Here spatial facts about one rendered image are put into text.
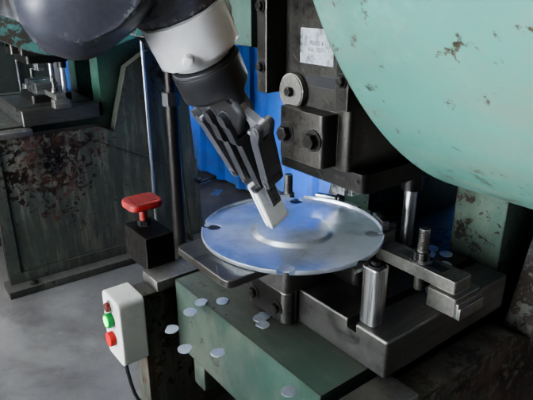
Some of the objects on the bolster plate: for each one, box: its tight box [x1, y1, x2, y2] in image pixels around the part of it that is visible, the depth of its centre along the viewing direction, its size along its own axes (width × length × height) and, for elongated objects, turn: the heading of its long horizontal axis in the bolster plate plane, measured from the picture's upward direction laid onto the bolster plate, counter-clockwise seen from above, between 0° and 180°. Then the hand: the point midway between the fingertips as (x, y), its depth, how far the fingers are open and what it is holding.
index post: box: [359, 259, 389, 328], centre depth 76 cm, size 3×3×10 cm
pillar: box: [399, 190, 418, 245], centre depth 92 cm, size 2×2×14 cm
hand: (268, 201), depth 69 cm, fingers closed
